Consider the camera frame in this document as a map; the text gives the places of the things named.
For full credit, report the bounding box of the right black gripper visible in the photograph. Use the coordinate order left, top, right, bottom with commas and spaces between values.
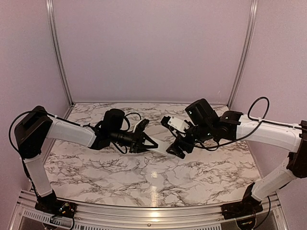
166, 121, 214, 159

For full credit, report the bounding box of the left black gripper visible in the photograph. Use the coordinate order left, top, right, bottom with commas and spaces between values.
110, 127, 158, 153

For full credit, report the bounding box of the white remote control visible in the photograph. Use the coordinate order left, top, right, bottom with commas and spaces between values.
148, 138, 176, 158

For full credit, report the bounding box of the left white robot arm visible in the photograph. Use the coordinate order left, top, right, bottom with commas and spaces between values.
9, 106, 159, 213

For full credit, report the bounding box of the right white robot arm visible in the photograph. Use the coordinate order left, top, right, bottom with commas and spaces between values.
161, 99, 307, 215

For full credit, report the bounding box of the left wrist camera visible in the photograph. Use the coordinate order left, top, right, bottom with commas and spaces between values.
133, 119, 150, 134

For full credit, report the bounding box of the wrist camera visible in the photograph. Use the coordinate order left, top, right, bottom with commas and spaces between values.
133, 119, 150, 134
161, 116, 190, 133

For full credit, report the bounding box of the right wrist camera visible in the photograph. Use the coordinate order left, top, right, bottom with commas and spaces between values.
161, 116, 190, 133

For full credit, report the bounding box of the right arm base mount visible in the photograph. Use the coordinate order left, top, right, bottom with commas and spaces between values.
221, 201, 263, 219

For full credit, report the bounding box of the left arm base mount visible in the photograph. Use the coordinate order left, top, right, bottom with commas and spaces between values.
35, 200, 77, 218

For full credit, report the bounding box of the front aluminium rail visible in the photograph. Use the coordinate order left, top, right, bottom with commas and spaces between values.
9, 191, 288, 230

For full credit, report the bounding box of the left aluminium frame post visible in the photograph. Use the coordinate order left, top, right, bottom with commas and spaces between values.
46, 0, 74, 107

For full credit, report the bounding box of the aluminium frame post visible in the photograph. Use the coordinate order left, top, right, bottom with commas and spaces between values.
227, 0, 259, 108
46, 0, 74, 107

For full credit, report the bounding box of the right aluminium frame post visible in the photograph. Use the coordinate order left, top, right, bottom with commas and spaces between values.
227, 0, 259, 108

